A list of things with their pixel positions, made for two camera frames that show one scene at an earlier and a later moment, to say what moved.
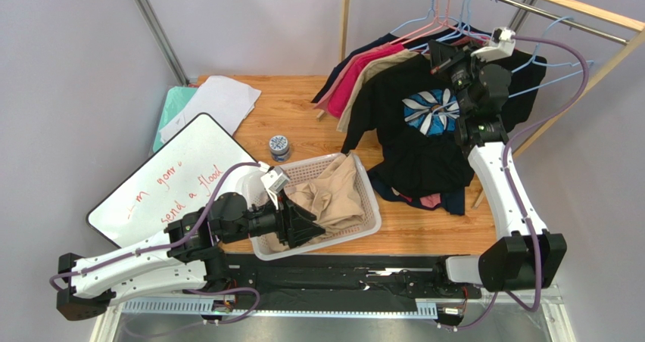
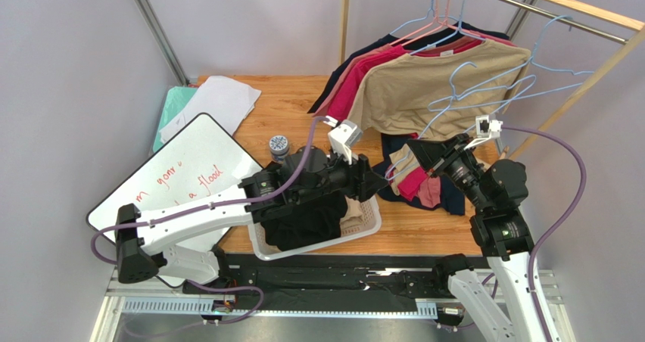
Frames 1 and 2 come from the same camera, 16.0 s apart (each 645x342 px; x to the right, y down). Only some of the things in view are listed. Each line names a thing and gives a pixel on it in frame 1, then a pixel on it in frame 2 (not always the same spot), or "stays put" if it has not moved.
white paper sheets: x=219 y=97 stays put
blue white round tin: x=278 y=148 stays put
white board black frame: x=180 y=179 stays put
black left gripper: x=291 y=228 → x=361 y=181
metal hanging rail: x=540 y=10 stays put
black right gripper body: x=448 y=60 → x=442 y=154
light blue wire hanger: x=554 y=82 → x=434 y=107
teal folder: x=176 y=101 stays put
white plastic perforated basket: x=305 y=172 stays put
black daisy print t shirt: x=407 y=109 → x=310 y=222
